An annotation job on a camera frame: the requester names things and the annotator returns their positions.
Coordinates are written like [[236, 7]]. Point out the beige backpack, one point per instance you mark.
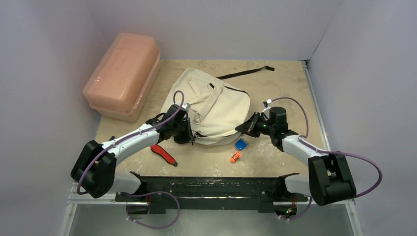
[[216, 107]]

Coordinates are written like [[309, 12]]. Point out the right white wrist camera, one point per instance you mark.
[[267, 107]]

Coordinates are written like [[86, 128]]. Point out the orange small toy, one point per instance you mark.
[[236, 156]]

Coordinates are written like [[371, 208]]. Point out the blue pencil sharpener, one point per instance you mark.
[[240, 144]]

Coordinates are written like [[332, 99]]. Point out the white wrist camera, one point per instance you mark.
[[186, 107], [267, 107]]

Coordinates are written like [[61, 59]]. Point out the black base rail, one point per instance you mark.
[[263, 194]]

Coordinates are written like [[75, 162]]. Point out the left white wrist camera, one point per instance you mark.
[[186, 107]]

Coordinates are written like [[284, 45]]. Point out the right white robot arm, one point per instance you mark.
[[329, 177]]

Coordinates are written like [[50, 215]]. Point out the pink plastic storage box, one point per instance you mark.
[[119, 86]]

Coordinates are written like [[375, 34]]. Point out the red utility knife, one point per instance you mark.
[[157, 149]]

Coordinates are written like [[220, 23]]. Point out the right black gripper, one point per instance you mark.
[[253, 123]]

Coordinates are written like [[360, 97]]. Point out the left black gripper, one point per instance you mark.
[[187, 136]]

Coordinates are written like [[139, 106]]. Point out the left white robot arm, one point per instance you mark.
[[95, 168]]

